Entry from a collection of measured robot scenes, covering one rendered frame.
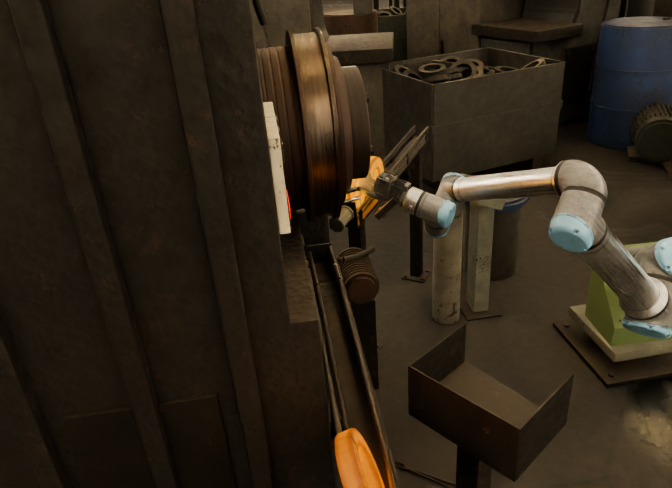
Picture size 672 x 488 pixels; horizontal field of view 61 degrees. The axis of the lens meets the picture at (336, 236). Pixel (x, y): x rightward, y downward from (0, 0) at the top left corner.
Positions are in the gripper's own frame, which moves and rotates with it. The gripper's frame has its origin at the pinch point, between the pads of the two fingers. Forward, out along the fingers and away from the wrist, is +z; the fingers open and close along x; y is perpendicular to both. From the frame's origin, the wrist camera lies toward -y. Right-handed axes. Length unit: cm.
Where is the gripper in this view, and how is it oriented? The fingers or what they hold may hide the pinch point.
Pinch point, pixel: (354, 182)
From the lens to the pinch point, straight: 206.2
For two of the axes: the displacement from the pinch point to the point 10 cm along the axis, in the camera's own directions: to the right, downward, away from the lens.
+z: -8.7, -3.9, 2.9
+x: -4.5, 4.3, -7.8
